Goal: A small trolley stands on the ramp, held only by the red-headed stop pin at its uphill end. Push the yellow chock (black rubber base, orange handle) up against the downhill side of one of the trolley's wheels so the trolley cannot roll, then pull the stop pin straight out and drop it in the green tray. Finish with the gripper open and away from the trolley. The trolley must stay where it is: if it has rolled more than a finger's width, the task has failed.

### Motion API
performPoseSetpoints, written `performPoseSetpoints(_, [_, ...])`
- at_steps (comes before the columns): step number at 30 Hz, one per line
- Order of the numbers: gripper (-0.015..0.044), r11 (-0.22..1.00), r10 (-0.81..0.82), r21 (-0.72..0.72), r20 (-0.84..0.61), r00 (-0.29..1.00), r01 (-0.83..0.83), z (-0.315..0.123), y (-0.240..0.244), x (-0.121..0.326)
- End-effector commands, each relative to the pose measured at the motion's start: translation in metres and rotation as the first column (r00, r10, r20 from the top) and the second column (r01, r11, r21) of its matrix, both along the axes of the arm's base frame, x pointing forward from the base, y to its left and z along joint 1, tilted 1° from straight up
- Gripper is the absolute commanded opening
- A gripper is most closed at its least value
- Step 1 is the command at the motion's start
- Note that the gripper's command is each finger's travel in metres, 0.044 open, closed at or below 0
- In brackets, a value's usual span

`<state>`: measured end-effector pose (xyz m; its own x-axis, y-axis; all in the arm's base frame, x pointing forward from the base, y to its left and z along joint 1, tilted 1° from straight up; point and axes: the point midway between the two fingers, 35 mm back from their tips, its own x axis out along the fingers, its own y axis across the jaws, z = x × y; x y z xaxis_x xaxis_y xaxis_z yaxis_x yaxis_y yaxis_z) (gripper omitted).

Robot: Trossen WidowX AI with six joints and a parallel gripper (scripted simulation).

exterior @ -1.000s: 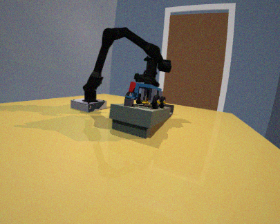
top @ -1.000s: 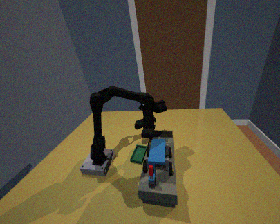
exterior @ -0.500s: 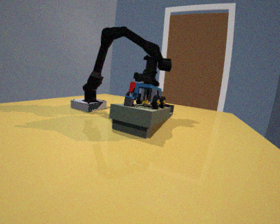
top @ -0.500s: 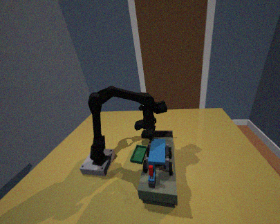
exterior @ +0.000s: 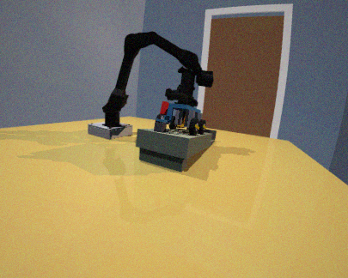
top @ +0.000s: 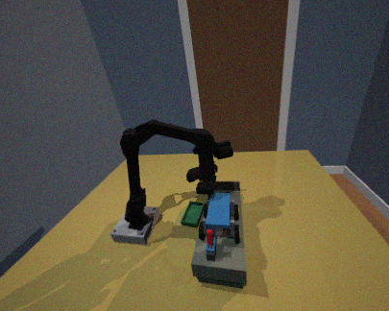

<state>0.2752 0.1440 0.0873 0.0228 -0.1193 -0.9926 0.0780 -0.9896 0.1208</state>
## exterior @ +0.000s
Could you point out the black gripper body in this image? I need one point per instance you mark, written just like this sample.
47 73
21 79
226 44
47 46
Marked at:
185 95

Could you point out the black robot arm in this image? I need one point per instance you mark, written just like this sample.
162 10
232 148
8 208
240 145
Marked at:
133 44

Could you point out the red-headed pin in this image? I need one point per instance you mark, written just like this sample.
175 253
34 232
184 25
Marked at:
164 109

